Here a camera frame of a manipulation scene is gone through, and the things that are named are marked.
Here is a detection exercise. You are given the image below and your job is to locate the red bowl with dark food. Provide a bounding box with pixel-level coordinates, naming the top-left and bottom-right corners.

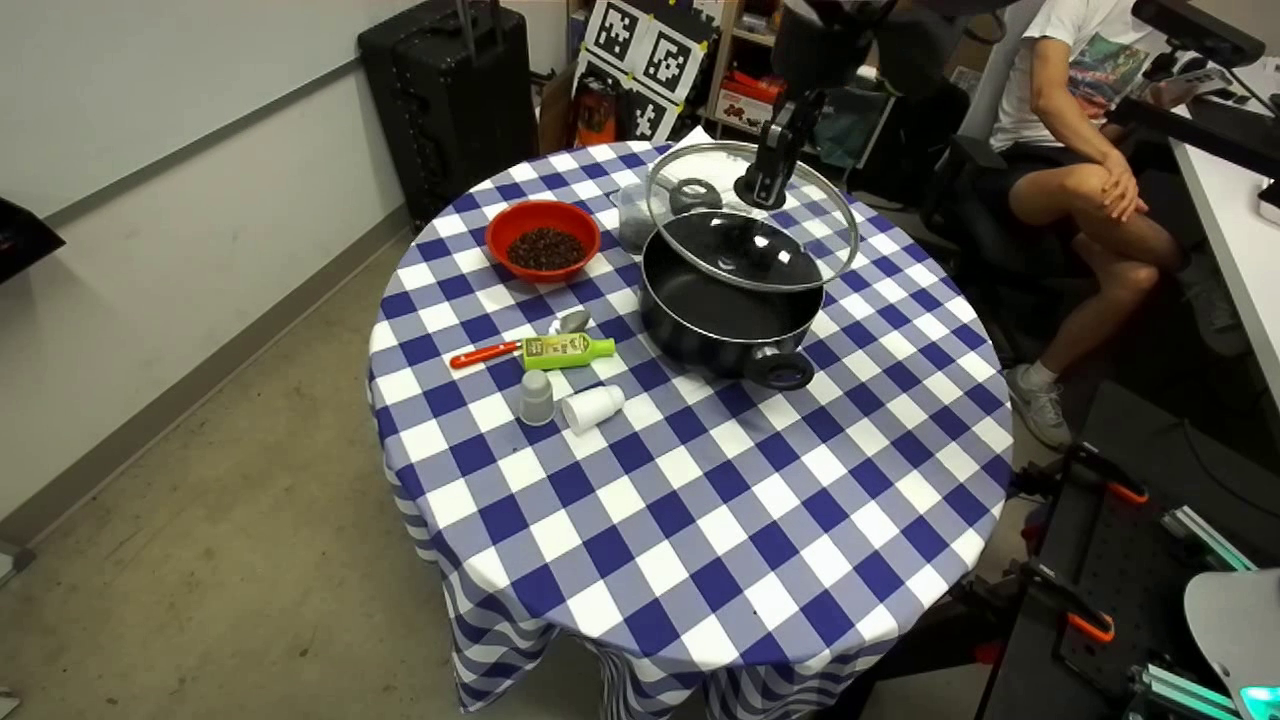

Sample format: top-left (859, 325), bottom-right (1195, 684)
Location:
top-left (478, 195), bottom-right (606, 287)

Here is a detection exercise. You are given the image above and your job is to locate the black flat panel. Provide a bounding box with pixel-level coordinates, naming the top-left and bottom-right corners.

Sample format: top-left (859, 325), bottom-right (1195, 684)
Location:
top-left (0, 192), bottom-right (68, 283)

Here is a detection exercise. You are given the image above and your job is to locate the black monitor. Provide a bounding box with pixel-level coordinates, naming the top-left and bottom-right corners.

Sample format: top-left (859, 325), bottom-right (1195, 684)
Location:
top-left (1126, 0), bottom-right (1272, 70)

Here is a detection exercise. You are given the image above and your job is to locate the teal bar clamp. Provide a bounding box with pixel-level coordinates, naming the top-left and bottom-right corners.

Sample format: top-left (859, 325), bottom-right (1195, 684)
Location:
top-left (1126, 660), bottom-right (1249, 720)
top-left (1156, 499), bottom-right (1261, 575)

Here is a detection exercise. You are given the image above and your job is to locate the black speaker case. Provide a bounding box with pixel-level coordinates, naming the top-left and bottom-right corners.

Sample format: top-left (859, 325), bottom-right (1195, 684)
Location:
top-left (353, 0), bottom-right (544, 224)

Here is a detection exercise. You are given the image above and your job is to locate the black desk equipment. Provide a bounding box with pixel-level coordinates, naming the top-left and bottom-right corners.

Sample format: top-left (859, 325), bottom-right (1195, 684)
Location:
top-left (1106, 93), bottom-right (1280, 182)

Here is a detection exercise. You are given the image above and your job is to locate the blue white checkered tablecloth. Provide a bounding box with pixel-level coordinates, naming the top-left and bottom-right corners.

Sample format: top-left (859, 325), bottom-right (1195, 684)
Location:
top-left (363, 134), bottom-right (1019, 720)

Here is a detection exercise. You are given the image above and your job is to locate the glass lid with black knob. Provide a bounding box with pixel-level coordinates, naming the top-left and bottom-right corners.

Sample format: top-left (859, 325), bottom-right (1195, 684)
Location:
top-left (640, 134), bottom-right (863, 299)

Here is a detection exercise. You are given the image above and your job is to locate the green plastic packet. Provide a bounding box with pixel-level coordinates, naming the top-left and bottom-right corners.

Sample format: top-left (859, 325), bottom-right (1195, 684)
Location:
top-left (517, 328), bottom-right (618, 374)

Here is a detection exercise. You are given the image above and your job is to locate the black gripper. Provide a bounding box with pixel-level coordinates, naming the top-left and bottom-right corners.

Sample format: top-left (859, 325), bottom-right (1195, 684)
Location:
top-left (733, 88), bottom-right (820, 210)

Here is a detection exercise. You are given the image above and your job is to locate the red storage box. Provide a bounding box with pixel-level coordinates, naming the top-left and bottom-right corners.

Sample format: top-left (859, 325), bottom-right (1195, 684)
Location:
top-left (711, 69), bottom-right (790, 134)

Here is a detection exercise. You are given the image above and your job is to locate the green bin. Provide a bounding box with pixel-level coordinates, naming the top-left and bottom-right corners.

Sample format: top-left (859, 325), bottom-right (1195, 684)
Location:
top-left (809, 85), bottom-right (891, 172)

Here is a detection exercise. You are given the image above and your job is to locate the red canister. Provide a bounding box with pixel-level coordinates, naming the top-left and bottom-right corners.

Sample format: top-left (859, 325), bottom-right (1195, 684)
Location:
top-left (573, 85), bottom-right (623, 148)

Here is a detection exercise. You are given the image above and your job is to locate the person forearm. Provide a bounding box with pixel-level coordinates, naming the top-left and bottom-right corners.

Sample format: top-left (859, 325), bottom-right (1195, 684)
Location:
top-left (1042, 39), bottom-right (1126, 176)

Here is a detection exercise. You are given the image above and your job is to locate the small white shaker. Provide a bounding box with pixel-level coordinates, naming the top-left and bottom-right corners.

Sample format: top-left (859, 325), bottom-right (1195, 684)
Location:
top-left (517, 364), bottom-right (558, 427)

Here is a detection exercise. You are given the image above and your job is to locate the black white fiducial tag board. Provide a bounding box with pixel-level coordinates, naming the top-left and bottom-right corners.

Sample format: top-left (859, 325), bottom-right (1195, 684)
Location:
top-left (567, 0), bottom-right (721, 143)

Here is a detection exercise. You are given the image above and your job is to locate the black bag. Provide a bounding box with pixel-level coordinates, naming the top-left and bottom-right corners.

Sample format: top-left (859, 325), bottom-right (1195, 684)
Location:
top-left (859, 70), bottom-right (977, 209)

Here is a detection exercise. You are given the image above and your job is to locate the grey round disc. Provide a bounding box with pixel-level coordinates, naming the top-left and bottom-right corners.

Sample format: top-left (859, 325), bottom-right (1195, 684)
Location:
top-left (1179, 564), bottom-right (1280, 699)

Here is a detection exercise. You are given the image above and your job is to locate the wooden shelf unit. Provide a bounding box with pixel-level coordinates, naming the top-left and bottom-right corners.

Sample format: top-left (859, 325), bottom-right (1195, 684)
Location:
top-left (702, 0), bottom-right (942, 150)

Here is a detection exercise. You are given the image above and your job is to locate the orange tipped black clamp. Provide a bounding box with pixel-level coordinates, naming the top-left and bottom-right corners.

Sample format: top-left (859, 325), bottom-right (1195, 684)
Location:
top-left (1026, 560), bottom-right (1121, 647)
top-left (1058, 439), bottom-right (1151, 512)

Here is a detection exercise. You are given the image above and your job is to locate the white plastic cup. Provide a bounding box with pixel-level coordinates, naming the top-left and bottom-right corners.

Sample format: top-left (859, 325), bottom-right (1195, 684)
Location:
top-left (550, 381), bottom-right (628, 434)

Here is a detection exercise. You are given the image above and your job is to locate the black side stand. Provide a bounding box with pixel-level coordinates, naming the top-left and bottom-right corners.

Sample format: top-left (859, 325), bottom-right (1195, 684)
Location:
top-left (977, 374), bottom-right (1280, 720)

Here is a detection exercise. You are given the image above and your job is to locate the clear glass jar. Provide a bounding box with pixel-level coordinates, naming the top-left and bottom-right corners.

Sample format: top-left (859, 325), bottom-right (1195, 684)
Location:
top-left (612, 176), bottom-right (681, 255)

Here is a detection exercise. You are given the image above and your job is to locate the person hand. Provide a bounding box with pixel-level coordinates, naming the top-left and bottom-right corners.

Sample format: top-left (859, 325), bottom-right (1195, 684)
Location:
top-left (1082, 148), bottom-right (1151, 227)

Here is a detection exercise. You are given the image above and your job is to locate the white desk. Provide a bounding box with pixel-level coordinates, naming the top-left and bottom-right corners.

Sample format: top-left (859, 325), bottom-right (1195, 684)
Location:
top-left (1168, 123), bottom-right (1280, 413)

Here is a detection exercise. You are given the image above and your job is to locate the black cooking pot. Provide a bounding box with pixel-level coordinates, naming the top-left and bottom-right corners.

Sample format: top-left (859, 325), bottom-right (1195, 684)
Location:
top-left (634, 176), bottom-right (831, 390)

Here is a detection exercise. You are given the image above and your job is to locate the seated person white shirt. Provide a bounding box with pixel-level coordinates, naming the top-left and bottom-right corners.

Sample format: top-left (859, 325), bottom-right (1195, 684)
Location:
top-left (986, 0), bottom-right (1184, 456)

